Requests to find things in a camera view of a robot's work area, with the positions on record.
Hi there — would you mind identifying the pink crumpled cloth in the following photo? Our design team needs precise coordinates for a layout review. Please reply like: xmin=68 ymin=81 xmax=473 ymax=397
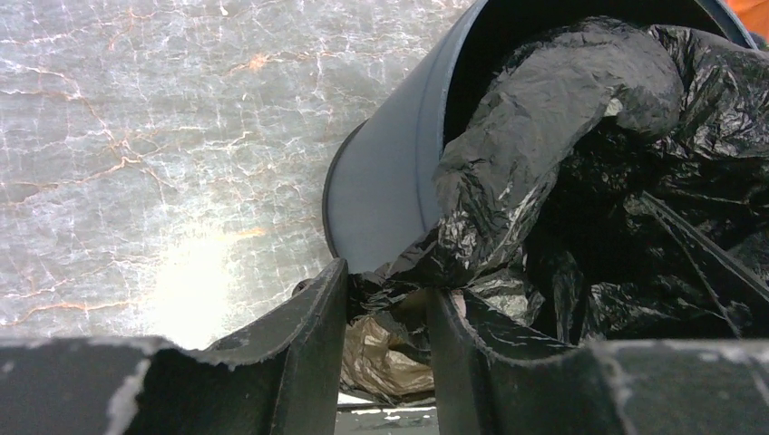
xmin=725 ymin=0 xmax=769 ymax=39

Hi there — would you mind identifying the black plastic trash bag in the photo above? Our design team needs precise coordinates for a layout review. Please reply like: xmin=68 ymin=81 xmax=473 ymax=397
xmin=339 ymin=15 xmax=769 ymax=406

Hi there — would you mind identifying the dark blue trash bin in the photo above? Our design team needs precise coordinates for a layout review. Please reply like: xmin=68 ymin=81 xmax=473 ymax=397
xmin=322 ymin=0 xmax=754 ymax=273

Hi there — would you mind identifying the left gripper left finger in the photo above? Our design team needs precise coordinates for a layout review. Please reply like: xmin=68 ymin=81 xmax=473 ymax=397
xmin=1 ymin=259 xmax=348 ymax=434

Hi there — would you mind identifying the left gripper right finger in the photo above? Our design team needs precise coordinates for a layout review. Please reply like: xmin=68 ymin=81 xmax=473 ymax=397
xmin=427 ymin=290 xmax=768 ymax=434

